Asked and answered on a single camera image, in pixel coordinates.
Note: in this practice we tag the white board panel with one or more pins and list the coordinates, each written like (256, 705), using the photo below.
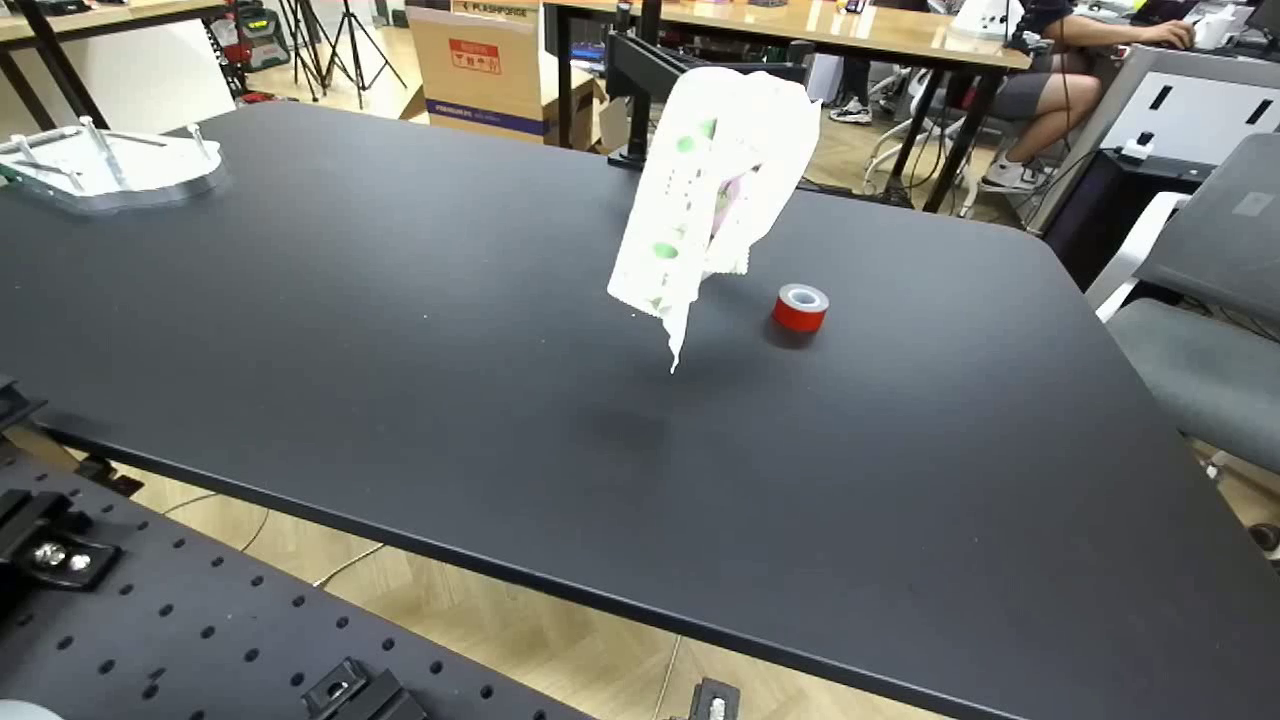
(155, 78)

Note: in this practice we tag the red tape roll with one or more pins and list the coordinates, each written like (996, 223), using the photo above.
(802, 311)

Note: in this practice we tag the black perforated breadboard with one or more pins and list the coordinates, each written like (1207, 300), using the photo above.
(121, 613)

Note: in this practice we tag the grey and white cabinet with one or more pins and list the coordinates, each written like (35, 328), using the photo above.
(1167, 120)

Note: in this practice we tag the cardboard box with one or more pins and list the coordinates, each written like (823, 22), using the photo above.
(485, 69)

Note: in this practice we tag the grey office chair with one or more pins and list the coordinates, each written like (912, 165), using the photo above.
(1193, 300)

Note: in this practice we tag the black camera tripod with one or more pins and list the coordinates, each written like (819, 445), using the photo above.
(340, 49)

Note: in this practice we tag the white towel with green leaves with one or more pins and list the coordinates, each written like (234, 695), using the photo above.
(722, 165)

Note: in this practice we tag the seated person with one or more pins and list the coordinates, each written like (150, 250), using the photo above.
(1063, 88)

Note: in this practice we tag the black metal frame stand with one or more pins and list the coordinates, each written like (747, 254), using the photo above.
(644, 69)

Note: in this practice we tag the wooden desk with black legs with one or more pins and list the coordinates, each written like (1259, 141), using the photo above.
(874, 35)

